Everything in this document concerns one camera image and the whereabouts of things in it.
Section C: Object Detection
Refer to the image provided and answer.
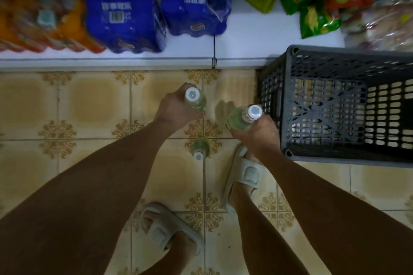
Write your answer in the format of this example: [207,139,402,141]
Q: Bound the blue shrink-wrapped bottle pack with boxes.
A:
[85,0,168,54]
[160,0,232,38]

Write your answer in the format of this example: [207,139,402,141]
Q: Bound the dark grey plastic crate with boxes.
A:
[257,45,413,168]

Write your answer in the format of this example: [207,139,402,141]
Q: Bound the green drink bottle white cap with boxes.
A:
[227,105,263,131]
[190,139,210,161]
[184,87,207,112]

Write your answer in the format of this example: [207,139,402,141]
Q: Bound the beige left slipper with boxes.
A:
[140,202,206,257]

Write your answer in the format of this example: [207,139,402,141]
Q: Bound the person's right hand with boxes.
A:
[230,113,282,158]

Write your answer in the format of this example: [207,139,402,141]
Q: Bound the beige slipper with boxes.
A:
[221,144,269,213]
[140,202,206,257]

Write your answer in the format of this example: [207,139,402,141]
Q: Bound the person's left forearm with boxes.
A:
[0,119,176,275]

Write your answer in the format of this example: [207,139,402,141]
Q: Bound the person's right forearm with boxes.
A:
[258,147,413,275]

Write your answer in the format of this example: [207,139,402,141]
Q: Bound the clear bag of buns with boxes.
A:
[340,0,413,52]

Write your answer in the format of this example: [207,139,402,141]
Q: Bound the person's right leg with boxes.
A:
[228,152,311,275]

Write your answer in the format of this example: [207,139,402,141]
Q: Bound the green chips bag yellow print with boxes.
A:
[299,3,342,39]

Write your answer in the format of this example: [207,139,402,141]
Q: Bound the orange shrink-wrapped bottle pack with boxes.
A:
[0,0,106,54]

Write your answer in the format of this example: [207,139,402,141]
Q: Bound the beige right slipper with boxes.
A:
[221,144,269,213]

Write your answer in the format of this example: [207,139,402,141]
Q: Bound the person's left hand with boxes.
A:
[154,82,206,134]

